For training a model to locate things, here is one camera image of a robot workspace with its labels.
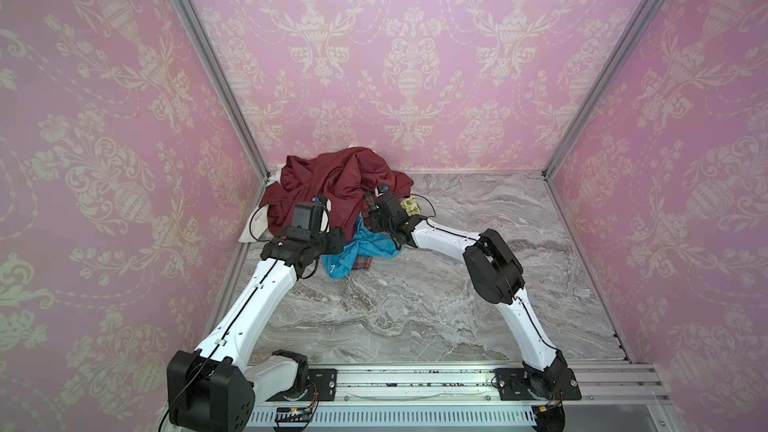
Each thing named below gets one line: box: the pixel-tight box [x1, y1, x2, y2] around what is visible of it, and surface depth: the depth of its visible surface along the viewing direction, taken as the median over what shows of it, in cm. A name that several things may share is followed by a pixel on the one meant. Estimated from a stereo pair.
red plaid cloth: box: [353, 192, 376, 269], surface depth 97 cm
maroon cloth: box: [259, 147, 414, 241], surface depth 101 cm
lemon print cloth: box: [400, 195, 422, 217], surface depth 109 cm
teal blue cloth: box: [322, 213, 403, 279], surface depth 96 cm
